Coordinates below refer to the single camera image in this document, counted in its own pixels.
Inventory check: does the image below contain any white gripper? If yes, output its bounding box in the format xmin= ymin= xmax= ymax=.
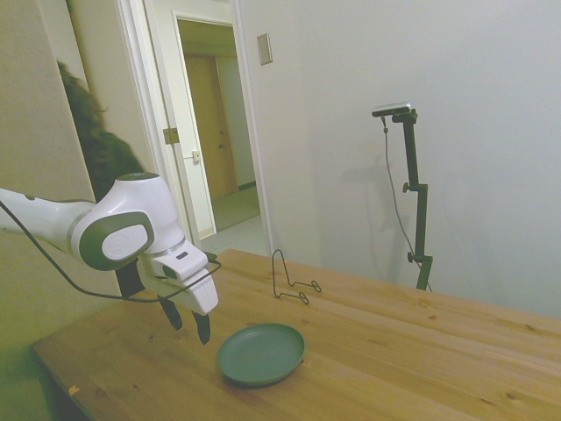
xmin=138 ymin=257 xmax=219 ymax=346

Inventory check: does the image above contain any dark green round plate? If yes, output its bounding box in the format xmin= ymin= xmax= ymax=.
xmin=217 ymin=323 xmax=307 ymax=389

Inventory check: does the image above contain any black upright floor appliance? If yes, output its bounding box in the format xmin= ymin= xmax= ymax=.
xmin=117 ymin=257 xmax=146 ymax=299

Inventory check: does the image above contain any person with dark hair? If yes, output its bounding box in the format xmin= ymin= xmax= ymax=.
xmin=56 ymin=60 xmax=148 ymax=201

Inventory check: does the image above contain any wooden hallway door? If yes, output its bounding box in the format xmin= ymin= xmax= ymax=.
xmin=183 ymin=51 xmax=240 ymax=199

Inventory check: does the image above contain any white open door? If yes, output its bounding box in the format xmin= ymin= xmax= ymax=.
xmin=142 ymin=0 xmax=217 ymax=246

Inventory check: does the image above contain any beige room divider panel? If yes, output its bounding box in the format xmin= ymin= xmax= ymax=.
xmin=0 ymin=0 xmax=122 ymax=352

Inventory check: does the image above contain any black wire plate stand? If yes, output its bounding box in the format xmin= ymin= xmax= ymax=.
xmin=271 ymin=248 xmax=323 ymax=306

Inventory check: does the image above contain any black jointed camera stand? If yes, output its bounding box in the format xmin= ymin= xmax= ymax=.
xmin=391 ymin=110 xmax=435 ymax=291

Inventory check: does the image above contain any white door frame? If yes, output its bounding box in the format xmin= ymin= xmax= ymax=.
xmin=116 ymin=0 xmax=275 ymax=259

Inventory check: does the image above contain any beige wall switch plate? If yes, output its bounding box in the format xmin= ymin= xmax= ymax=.
xmin=256 ymin=32 xmax=273 ymax=67

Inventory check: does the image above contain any silver stereo camera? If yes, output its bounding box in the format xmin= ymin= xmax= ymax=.
xmin=371 ymin=101 xmax=415 ymax=118

